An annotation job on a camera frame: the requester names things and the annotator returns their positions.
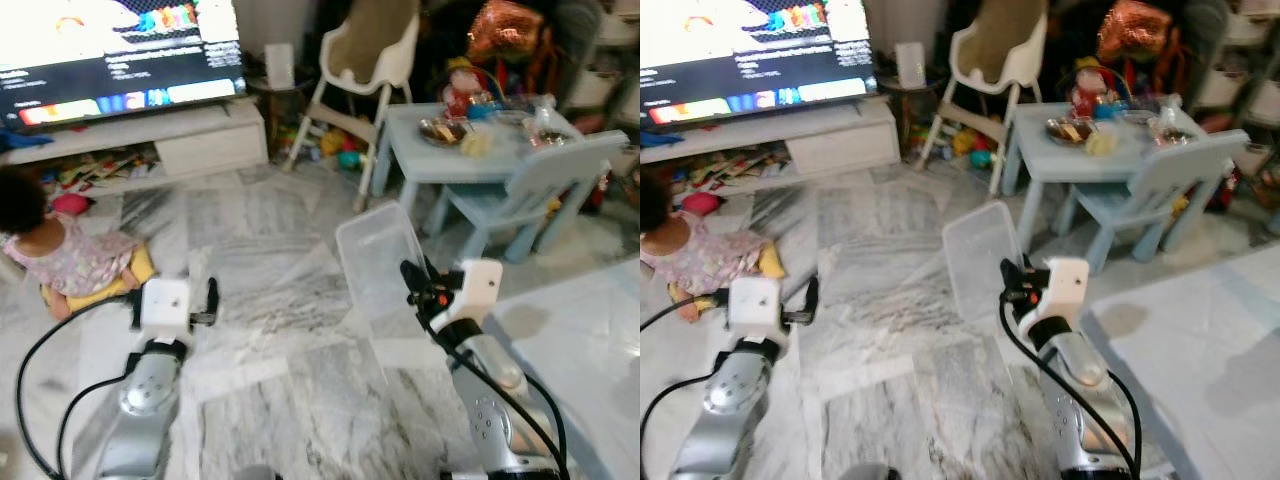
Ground red dressed doll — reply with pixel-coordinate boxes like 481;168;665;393
443;58;496;119
1070;58;1121;119

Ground white television cabinet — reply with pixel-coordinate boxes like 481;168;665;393
0;100;269;196
640;95;901;186

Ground colourful books clutter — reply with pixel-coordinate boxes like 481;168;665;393
40;148;156;193
660;145;791;189

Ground pale blue floor mat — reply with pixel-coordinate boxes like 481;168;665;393
480;258;641;480
1085;240;1280;480

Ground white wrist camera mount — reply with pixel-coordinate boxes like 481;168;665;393
1045;257;1091;319
458;260;504;321
140;278;193;341
730;277;783;346

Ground clear glass jar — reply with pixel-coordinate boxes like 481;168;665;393
1150;95;1196;146
528;95;571;146

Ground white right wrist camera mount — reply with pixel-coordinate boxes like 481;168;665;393
1045;257;1091;319
458;260;504;321

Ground flat screen television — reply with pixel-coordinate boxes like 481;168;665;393
0;0;246;131
640;0;879;126

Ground long black left arm cable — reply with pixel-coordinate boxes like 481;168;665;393
640;288;733;333
12;298;141;480

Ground light blue kids table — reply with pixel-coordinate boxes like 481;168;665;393
372;100;586;241
1000;100;1216;251

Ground light blue kids chair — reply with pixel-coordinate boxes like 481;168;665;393
440;130;631;263
1065;130;1251;276

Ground copper foil balloon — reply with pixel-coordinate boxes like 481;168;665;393
1098;0;1171;63
470;0;546;63

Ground clear plastic container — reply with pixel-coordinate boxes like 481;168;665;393
942;200;1031;326
335;200;431;326

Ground white storage rack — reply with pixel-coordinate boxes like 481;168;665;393
575;0;641;111
1200;0;1280;121

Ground white box speaker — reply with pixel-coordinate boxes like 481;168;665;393
895;42;926;89
264;42;295;89

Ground white baby high chair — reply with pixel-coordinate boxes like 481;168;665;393
283;0;421;186
915;0;1051;196

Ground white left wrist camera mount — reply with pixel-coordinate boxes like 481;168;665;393
730;277;783;346
140;278;193;341

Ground dark round side table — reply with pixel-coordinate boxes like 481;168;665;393
245;78;316;156
878;78;946;156

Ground short black left arm cable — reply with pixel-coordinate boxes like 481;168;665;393
55;375;131;473
640;375;716;473

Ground bowl with brown food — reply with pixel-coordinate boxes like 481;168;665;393
1045;117;1099;146
420;117;473;146

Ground child in pink dress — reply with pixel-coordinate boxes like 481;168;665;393
0;165;141;321
640;175;771;321

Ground colourful toy pile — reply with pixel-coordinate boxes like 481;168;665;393
950;125;1001;171
318;125;369;173

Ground yellow floor cushion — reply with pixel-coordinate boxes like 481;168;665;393
745;245;787;283
40;245;157;301

